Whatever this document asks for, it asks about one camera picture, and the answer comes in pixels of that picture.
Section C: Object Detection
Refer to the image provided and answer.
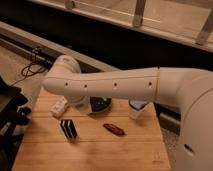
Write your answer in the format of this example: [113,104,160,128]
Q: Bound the translucent gripper tool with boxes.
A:
[71,97,91,115]

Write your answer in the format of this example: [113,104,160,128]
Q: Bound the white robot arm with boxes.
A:
[43,55,213,171]

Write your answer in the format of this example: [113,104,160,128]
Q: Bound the black and white striped eraser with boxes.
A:
[60,119,77,138]

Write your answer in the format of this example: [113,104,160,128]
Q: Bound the dark blue bowl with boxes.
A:
[90,97,111,113]

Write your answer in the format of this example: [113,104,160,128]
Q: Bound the white tube package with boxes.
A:
[50,97,69,118]

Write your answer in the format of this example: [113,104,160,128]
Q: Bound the wooden board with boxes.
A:
[12,90,170,171]

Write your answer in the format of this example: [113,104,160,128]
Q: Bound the brown chocolate bar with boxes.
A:
[104,123,125,136]

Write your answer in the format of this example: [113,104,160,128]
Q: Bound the white cup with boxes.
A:
[129,105,144,120]

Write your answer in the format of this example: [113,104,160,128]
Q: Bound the blue sponge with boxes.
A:
[129,100,147,111]

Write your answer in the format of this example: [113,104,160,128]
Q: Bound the black equipment on left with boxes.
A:
[0,76,31,171]

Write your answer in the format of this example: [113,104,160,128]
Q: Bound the black cable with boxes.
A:
[9,46,54,87]

